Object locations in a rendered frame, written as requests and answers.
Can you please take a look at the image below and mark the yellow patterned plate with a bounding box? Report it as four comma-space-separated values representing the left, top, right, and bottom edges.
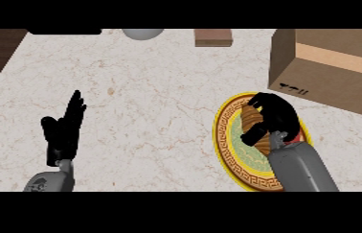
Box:
213, 91, 314, 193

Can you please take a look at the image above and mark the small brown wooden block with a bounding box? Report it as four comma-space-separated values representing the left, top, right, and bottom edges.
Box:
193, 29, 235, 48

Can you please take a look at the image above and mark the brown croissant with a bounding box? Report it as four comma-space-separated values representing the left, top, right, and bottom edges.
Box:
241, 103, 273, 156

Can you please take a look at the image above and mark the dark brown wooden cabinet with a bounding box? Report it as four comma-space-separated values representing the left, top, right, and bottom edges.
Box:
0, 29, 29, 72

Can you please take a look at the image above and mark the brown cardboard box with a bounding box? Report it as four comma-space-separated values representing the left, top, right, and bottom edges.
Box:
267, 29, 362, 115

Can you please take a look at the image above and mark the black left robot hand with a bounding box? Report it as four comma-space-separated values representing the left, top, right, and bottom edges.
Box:
40, 89, 88, 168

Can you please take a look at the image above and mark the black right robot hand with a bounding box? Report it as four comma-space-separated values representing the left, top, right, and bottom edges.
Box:
239, 91, 301, 148

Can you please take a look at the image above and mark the grey round bowl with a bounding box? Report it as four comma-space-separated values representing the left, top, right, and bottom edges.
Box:
119, 29, 165, 41

